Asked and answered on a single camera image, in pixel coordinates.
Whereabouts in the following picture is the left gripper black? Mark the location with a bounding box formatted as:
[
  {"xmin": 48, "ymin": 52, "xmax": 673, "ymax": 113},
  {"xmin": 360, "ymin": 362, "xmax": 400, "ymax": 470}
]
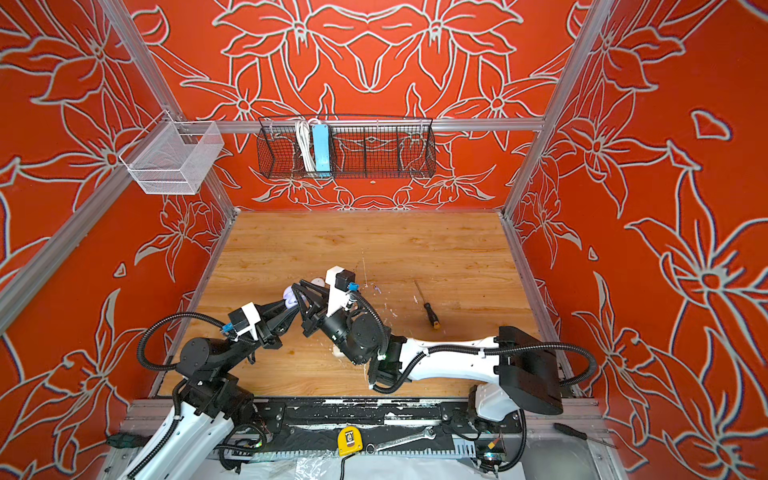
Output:
[{"xmin": 220, "ymin": 297, "xmax": 298, "ymax": 376}]

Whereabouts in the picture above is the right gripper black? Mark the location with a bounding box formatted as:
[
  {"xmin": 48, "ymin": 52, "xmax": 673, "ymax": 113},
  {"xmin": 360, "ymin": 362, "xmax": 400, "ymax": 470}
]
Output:
[{"xmin": 290, "ymin": 279, "xmax": 368, "ymax": 370}]

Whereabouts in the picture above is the purple round case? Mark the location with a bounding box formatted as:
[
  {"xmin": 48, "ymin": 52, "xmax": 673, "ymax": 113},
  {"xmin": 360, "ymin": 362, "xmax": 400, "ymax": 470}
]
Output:
[{"xmin": 283, "ymin": 287, "xmax": 298, "ymax": 309}]

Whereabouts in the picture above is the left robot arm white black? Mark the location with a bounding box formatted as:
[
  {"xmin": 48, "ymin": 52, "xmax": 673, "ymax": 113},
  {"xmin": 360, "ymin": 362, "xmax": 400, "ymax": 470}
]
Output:
[{"xmin": 121, "ymin": 300, "xmax": 299, "ymax": 479}]

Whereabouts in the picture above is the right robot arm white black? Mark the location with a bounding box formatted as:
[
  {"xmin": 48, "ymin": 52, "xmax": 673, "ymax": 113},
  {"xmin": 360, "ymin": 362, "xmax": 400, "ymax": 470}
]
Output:
[{"xmin": 284, "ymin": 281, "xmax": 597, "ymax": 422}]

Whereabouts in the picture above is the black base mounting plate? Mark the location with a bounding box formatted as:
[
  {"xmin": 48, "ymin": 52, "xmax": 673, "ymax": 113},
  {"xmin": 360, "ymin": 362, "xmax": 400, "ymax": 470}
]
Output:
[{"xmin": 228, "ymin": 397, "xmax": 521, "ymax": 460}]

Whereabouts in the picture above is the yellow black screwdriver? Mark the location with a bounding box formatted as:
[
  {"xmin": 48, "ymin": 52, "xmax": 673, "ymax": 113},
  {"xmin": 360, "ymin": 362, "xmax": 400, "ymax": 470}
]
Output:
[{"xmin": 413, "ymin": 280, "xmax": 441, "ymax": 330}]

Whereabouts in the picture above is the yellow tape measure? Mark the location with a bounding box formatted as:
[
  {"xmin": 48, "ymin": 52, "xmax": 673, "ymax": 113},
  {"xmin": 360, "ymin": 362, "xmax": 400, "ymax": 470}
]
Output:
[{"xmin": 337, "ymin": 426, "xmax": 364, "ymax": 458}]

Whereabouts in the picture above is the silver wrench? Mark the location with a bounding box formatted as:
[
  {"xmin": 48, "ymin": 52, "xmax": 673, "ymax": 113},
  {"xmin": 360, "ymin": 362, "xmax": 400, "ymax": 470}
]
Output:
[{"xmin": 365, "ymin": 427, "xmax": 436, "ymax": 454}]

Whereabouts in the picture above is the light blue box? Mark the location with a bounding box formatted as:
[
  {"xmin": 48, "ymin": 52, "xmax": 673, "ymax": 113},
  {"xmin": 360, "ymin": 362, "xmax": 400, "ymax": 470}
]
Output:
[{"xmin": 312, "ymin": 124, "xmax": 331, "ymax": 175}]

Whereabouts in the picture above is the clear plastic bin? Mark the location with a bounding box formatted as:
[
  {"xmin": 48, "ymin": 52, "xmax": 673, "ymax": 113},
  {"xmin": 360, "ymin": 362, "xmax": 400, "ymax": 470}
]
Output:
[{"xmin": 120, "ymin": 121, "xmax": 224, "ymax": 195}]

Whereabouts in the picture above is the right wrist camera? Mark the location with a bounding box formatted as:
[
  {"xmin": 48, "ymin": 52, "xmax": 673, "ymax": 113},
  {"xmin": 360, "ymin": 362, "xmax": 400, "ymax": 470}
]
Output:
[{"xmin": 325, "ymin": 266, "xmax": 356, "ymax": 317}]

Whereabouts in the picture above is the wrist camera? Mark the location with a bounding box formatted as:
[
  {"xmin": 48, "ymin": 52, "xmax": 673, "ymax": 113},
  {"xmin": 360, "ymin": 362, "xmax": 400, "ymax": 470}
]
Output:
[
  {"xmin": 325, "ymin": 266, "xmax": 356, "ymax": 317},
  {"xmin": 221, "ymin": 302, "xmax": 261, "ymax": 342}
]

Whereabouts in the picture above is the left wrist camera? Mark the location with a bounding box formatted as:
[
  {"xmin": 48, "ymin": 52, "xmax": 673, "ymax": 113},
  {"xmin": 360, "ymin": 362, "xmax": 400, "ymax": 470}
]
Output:
[{"xmin": 221, "ymin": 302, "xmax": 261, "ymax": 342}]

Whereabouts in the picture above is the black wire basket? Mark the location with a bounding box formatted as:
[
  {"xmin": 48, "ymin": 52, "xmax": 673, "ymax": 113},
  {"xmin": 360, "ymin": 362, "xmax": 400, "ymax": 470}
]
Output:
[{"xmin": 256, "ymin": 115, "xmax": 437, "ymax": 180}]

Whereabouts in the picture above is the white cable bundle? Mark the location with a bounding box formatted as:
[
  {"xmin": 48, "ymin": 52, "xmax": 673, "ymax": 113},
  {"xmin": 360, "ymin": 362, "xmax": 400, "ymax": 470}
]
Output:
[{"xmin": 294, "ymin": 118, "xmax": 319, "ymax": 174}]

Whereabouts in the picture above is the green handled tool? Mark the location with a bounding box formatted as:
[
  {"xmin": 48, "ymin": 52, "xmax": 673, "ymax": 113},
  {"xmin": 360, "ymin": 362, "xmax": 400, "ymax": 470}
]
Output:
[{"xmin": 106, "ymin": 433, "xmax": 150, "ymax": 449}]

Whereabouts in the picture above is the black screwdriver on frame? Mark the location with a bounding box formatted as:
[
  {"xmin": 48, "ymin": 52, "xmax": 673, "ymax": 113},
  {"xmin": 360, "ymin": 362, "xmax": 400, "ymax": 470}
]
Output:
[{"xmin": 553, "ymin": 422, "xmax": 615, "ymax": 449}]

